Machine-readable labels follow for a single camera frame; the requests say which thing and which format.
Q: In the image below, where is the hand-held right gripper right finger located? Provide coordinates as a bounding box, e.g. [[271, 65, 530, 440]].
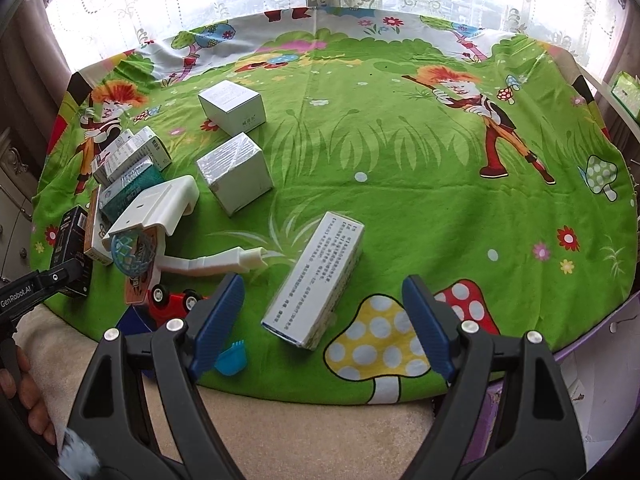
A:
[[401, 274, 586, 480]]

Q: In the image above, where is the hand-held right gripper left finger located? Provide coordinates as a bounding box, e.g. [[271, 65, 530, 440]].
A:
[[65, 272, 246, 480]]

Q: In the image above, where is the long white medicine box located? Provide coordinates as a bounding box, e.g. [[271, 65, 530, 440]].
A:
[[261, 211, 365, 351]]

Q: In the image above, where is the white medicine box blue label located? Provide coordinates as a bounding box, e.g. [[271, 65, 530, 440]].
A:
[[91, 129, 136, 186]]

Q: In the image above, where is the person's left hand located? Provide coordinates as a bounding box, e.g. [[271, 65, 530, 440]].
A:
[[0, 347, 57, 446]]

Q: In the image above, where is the light blue plastic comb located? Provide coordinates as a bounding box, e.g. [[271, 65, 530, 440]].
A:
[[215, 340, 247, 376]]

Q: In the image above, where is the red toy car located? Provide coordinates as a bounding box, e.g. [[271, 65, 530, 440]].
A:
[[149, 284, 208, 328]]

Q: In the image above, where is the white plastic nozzle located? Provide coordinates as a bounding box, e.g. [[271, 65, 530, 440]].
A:
[[159, 246, 268, 277]]

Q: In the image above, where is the black box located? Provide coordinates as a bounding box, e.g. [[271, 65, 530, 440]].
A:
[[49, 205, 94, 300]]

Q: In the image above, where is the orange card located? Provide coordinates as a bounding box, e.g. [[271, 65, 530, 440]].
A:
[[124, 225, 166, 306]]

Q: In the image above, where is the brown edged flat box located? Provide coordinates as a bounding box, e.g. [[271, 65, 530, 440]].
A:
[[84, 189, 113, 266]]

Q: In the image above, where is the grey cabinet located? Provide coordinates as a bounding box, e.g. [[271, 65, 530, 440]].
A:
[[0, 127, 46, 281]]

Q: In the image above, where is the blue mesh ball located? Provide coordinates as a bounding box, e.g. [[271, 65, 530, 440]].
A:
[[111, 232, 152, 276]]

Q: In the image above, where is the foil wrapped white box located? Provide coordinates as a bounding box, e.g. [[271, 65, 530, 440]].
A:
[[196, 132, 274, 217]]

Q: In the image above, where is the green cartoon printed blanket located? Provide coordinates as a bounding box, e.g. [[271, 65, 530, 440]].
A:
[[30, 5, 638, 406]]

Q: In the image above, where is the beige plush blanket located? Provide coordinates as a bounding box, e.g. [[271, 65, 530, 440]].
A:
[[15, 305, 451, 480]]

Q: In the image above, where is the teal medicine box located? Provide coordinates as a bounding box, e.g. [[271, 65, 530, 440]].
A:
[[98, 156, 166, 223]]

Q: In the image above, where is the white fluff tuft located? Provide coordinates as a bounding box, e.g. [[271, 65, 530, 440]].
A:
[[56, 427, 103, 480]]

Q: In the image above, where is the white green medicine box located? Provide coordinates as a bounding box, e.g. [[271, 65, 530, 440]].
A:
[[117, 126, 173, 173]]

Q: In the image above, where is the purple white box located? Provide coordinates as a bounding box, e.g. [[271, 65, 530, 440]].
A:
[[475, 290, 640, 480]]

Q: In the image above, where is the white cube box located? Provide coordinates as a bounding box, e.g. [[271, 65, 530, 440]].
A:
[[198, 80, 266, 136]]

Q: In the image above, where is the brown curtain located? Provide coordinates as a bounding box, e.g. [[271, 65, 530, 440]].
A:
[[0, 0, 76, 136], [597, 0, 640, 86]]

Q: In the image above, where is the white plastic bracket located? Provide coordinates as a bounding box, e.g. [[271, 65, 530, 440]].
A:
[[102, 175, 197, 261]]

